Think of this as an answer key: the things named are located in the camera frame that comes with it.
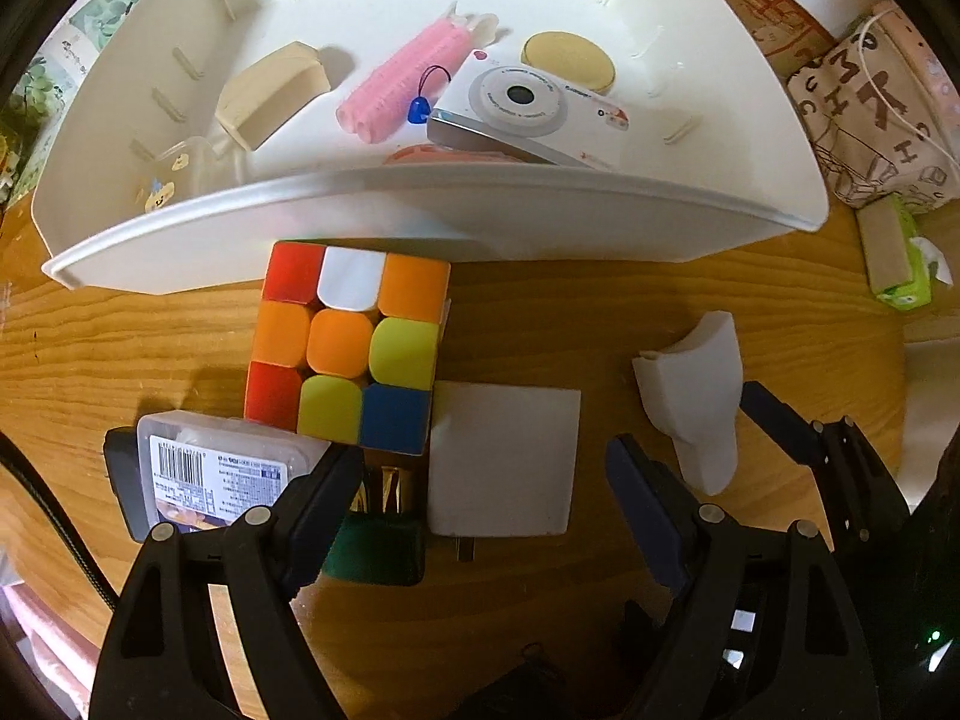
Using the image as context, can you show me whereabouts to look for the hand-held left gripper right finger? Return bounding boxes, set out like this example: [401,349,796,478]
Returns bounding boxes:
[604,433,886,720]

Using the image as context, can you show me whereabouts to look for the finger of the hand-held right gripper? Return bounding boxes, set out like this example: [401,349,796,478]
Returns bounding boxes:
[741,381,908,548]

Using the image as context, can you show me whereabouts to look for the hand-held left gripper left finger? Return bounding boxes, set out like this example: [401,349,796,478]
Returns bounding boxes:
[90,444,366,720]

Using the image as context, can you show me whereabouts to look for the green bottle with gold cap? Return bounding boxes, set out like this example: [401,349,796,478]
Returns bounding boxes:
[321,457,427,587]

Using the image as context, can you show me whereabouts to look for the white foam piece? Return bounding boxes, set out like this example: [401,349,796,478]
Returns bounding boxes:
[632,310,743,496]

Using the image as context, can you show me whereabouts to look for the clear labelled plastic box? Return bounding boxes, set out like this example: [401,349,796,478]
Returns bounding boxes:
[136,411,335,533]

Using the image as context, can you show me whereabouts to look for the white square power adapter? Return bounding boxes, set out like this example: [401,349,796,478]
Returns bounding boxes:
[426,381,584,563]

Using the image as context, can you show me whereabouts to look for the multicoloured puzzle cube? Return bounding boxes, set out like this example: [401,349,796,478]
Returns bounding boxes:
[244,240,452,457]

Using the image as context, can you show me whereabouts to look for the white plastic bin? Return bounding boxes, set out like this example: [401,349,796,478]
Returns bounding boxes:
[34,0,831,293]

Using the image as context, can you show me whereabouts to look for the clear case with stickers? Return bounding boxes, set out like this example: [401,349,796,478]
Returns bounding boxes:
[127,136,226,215]

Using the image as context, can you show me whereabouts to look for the white compact camera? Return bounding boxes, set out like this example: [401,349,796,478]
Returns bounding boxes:
[427,52,631,172]

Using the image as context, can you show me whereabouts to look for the pink oval case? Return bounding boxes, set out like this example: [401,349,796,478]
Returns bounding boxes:
[382,146,526,166]

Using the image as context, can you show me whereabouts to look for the round beige compact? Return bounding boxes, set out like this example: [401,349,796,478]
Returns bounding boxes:
[521,31,616,97]

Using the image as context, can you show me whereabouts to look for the cream pentagon box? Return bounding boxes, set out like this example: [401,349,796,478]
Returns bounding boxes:
[215,41,331,152]

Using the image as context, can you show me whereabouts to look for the pink hair roller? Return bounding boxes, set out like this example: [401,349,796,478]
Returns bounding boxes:
[335,4,500,145]

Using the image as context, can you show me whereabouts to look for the green tissue pack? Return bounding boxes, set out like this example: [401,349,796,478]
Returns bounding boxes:
[855,195,953,310]

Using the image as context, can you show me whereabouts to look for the black power adapter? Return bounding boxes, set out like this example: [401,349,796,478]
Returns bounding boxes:
[103,426,151,541]

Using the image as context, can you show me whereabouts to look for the letter-printed fabric bag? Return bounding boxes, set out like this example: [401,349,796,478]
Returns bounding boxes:
[787,37,953,211]

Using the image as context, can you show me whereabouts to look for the pink cloth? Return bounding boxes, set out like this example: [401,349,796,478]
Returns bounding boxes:
[0,577,102,720]

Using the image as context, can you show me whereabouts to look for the pink dotted box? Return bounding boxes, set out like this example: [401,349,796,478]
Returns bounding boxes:
[874,4,960,166]

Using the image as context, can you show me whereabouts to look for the brown drawing paper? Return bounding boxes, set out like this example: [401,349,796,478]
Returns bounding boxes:
[705,0,837,80]

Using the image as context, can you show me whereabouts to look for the blue charm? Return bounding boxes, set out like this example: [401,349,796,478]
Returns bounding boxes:
[405,64,455,125]

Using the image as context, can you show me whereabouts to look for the grape-printed paper strip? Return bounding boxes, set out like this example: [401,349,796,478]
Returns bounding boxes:
[0,0,158,211]

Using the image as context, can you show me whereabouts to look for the black braided cable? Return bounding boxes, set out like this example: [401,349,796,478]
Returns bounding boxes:
[0,435,121,608]

